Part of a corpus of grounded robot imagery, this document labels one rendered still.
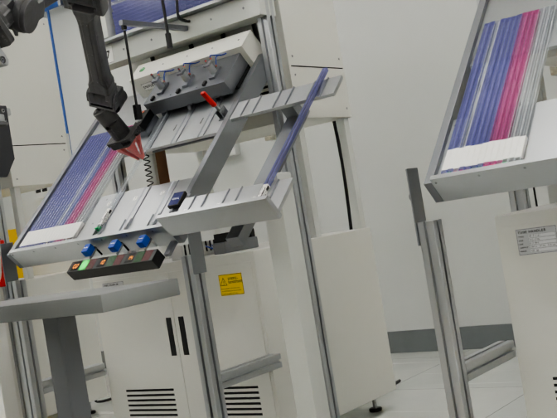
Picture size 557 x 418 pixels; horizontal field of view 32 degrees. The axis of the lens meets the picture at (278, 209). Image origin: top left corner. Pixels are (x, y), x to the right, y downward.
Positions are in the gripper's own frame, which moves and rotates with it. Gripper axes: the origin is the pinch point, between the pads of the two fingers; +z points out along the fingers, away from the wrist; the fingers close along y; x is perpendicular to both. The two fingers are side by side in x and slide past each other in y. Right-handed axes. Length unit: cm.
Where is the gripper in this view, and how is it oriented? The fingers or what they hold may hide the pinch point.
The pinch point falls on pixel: (140, 156)
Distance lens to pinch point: 293.0
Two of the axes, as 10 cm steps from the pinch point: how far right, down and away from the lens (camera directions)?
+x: -3.3, 7.1, -6.1
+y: -7.9, 1.4, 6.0
